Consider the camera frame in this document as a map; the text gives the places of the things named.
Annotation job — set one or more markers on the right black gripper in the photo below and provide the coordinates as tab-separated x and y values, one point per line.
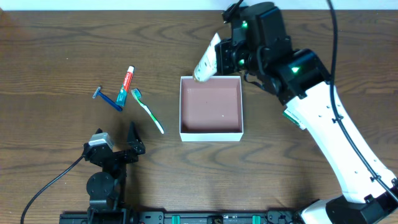
224	58

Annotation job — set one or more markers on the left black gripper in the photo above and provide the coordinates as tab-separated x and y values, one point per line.
117	154

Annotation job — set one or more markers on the red green toothpaste tube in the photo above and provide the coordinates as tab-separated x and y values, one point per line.
121	99

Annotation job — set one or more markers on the blue disposable razor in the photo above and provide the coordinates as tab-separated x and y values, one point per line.
106	99

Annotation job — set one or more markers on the green white toothbrush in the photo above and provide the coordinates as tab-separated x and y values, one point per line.
137	96

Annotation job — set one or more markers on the white lotion tube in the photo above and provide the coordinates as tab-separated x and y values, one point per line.
207	65

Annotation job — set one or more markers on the green white soap box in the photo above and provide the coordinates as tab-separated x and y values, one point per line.
294	118

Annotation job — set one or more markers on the white cardboard box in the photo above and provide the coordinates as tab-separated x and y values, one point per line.
211	111

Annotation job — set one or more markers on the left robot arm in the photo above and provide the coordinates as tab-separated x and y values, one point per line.
107	188

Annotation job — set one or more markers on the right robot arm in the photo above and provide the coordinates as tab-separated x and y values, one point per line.
304	85

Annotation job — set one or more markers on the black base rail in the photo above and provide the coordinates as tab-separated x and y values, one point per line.
270	217

